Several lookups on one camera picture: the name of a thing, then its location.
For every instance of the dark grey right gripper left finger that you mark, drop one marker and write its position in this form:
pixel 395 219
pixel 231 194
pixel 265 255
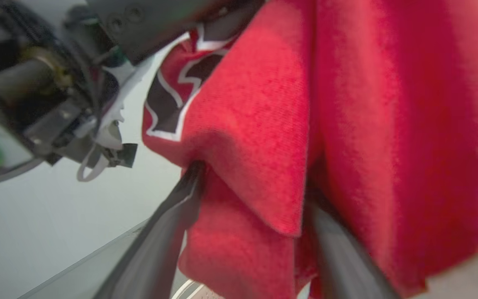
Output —
pixel 156 249

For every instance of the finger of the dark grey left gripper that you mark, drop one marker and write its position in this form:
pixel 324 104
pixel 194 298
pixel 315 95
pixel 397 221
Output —
pixel 156 20

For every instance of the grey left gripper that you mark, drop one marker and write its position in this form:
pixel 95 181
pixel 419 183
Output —
pixel 27 79

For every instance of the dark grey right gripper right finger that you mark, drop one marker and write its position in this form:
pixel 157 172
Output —
pixel 342 261

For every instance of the red clothing with black-white print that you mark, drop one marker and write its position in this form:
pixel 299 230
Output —
pixel 367 124

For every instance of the cream perforated laundry basket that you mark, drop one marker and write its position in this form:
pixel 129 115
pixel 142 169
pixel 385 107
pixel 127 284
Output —
pixel 197 292

